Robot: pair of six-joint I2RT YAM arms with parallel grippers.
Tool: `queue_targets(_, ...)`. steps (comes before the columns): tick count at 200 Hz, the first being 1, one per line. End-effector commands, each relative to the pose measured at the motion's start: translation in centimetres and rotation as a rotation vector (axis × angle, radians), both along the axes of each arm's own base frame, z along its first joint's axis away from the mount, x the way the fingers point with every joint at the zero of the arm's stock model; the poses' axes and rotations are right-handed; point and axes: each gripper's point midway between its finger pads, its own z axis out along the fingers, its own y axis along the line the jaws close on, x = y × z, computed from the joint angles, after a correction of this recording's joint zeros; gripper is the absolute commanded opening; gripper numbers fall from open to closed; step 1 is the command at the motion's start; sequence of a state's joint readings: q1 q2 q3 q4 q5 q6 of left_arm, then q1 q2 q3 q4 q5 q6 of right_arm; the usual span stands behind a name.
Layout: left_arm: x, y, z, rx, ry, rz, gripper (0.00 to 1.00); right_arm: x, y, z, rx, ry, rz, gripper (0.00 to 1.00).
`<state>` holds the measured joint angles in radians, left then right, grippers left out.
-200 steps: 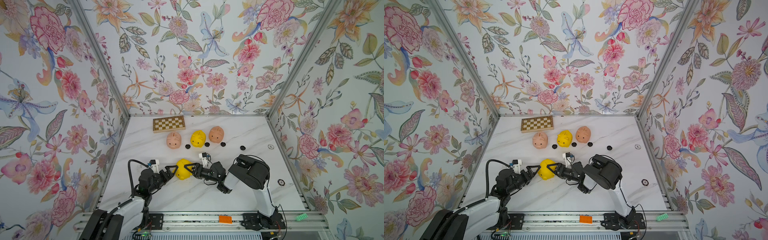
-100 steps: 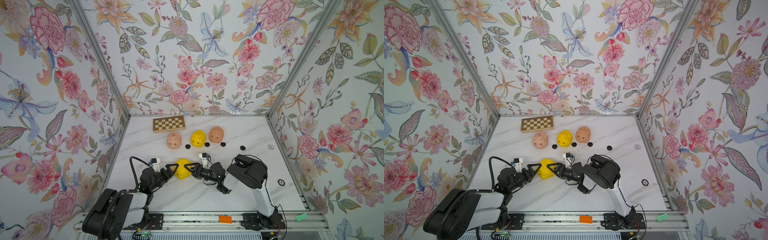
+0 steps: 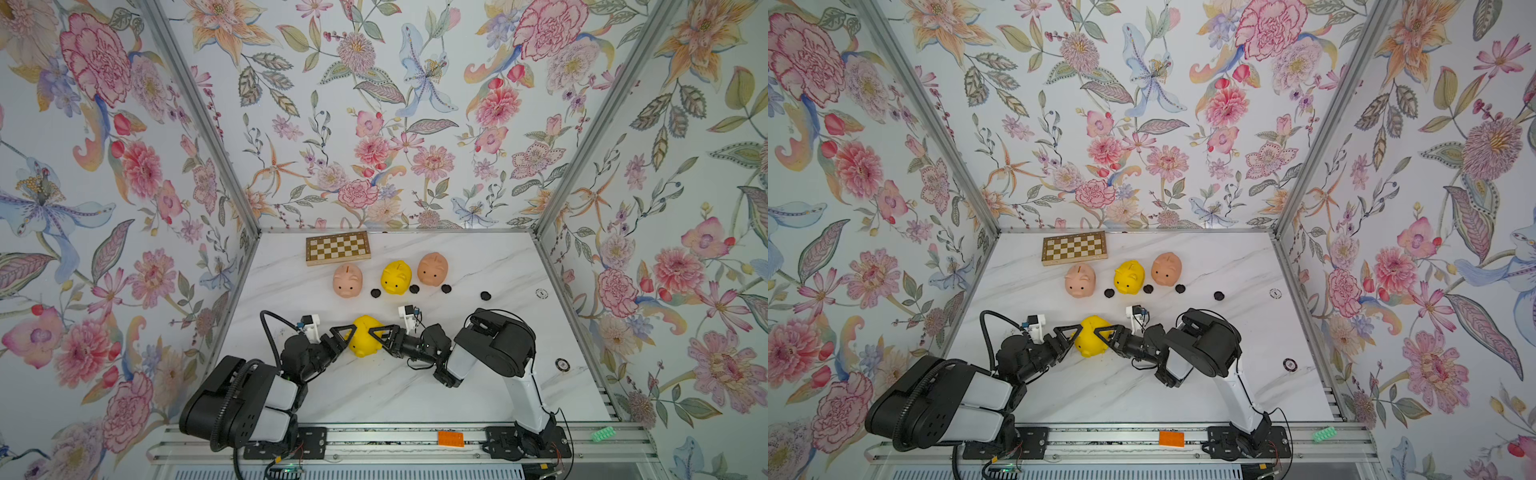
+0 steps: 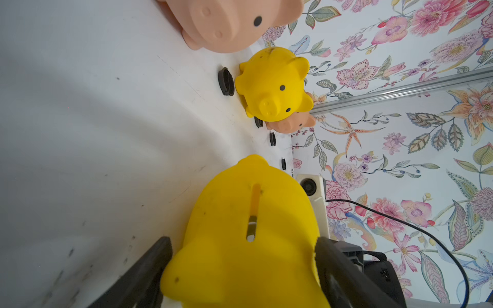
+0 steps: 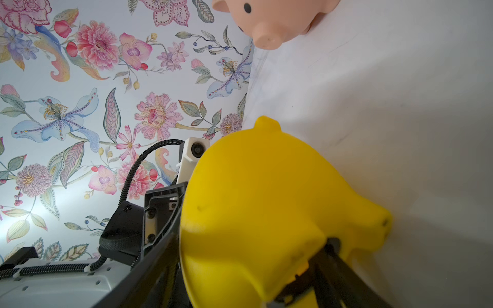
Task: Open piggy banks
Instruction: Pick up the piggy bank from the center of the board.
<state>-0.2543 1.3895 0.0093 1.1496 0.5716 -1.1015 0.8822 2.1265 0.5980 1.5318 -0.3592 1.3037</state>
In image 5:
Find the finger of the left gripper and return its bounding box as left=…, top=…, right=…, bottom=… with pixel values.
left=141, top=182, right=188, bottom=258

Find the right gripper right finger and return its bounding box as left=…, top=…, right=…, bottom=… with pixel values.
left=269, top=238, right=390, bottom=307

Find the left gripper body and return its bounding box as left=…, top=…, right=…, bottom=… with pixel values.
left=98, top=201, right=144, bottom=266

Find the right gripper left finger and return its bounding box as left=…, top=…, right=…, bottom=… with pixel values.
left=94, top=216, right=185, bottom=307

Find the yellow piggy bank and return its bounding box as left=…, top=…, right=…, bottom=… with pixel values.
left=180, top=116, right=392, bottom=307

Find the pink piggy bank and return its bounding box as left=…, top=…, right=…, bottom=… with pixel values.
left=212, top=0, right=340, bottom=50

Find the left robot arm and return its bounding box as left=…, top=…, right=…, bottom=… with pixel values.
left=1, top=183, right=191, bottom=307

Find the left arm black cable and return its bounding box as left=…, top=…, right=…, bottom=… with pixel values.
left=0, top=139, right=186, bottom=278

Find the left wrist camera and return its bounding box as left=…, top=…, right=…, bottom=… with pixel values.
left=176, top=137, right=210, bottom=184

